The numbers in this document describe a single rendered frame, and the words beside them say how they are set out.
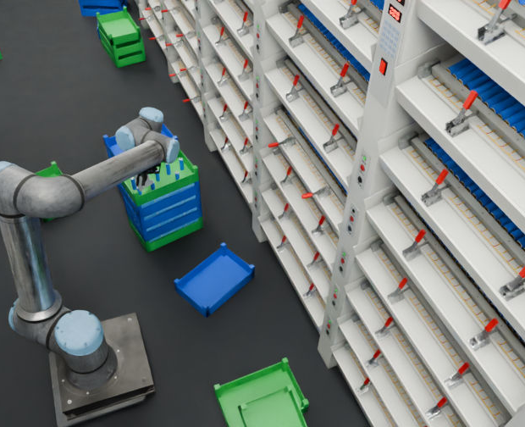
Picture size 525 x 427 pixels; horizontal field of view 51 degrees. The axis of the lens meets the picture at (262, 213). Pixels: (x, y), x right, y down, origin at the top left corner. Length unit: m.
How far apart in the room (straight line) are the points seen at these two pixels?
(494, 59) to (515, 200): 0.25
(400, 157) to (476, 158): 0.30
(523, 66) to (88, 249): 2.14
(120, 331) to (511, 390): 1.47
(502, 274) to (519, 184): 0.21
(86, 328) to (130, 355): 0.29
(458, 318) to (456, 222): 0.24
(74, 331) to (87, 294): 0.59
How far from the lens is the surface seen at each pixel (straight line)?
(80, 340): 1.96
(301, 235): 2.18
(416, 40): 1.21
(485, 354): 1.33
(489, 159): 1.11
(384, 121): 1.32
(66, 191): 1.61
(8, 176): 1.66
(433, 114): 1.19
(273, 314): 2.39
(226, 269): 2.52
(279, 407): 2.12
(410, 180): 1.32
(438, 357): 1.53
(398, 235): 1.46
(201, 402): 2.22
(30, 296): 1.96
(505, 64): 1.00
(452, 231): 1.24
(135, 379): 2.16
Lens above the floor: 2.04
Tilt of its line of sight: 48 degrees down
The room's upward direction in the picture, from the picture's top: 2 degrees clockwise
